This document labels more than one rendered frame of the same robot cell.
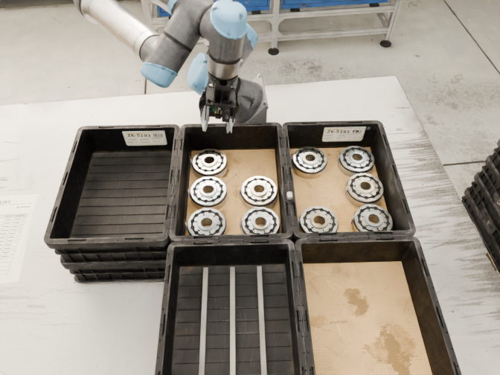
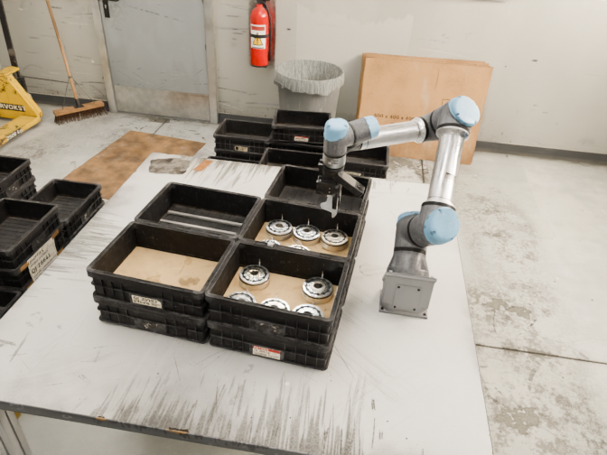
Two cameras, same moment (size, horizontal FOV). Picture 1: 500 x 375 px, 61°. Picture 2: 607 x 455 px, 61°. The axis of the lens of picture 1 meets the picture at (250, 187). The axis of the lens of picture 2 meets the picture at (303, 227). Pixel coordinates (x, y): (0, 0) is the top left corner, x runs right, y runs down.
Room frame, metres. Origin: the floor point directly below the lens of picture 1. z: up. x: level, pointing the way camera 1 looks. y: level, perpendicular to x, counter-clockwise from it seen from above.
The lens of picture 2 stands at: (1.07, -1.45, 1.98)
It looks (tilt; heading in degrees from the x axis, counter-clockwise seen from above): 35 degrees down; 103
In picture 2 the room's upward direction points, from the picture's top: 3 degrees clockwise
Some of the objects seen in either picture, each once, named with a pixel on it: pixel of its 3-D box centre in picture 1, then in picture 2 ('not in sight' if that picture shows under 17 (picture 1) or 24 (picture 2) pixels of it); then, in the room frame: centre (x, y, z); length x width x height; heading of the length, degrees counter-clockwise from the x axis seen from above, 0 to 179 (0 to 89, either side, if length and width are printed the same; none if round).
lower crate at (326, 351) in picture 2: not in sight; (279, 315); (0.72, -0.25, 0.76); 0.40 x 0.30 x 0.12; 2
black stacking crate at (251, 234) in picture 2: (231, 189); (302, 239); (0.71, 0.05, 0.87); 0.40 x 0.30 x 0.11; 2
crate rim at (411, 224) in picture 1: (341, 175); (280, 280); (0.72, -0.25, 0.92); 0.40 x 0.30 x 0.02; 2
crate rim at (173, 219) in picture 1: (231, 177); (303, 228); (0.71, 0.05, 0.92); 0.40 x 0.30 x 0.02; 2
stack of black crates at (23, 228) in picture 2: not in sight; (18, 260); (-0.71, 0.10, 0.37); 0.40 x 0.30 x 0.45; 97
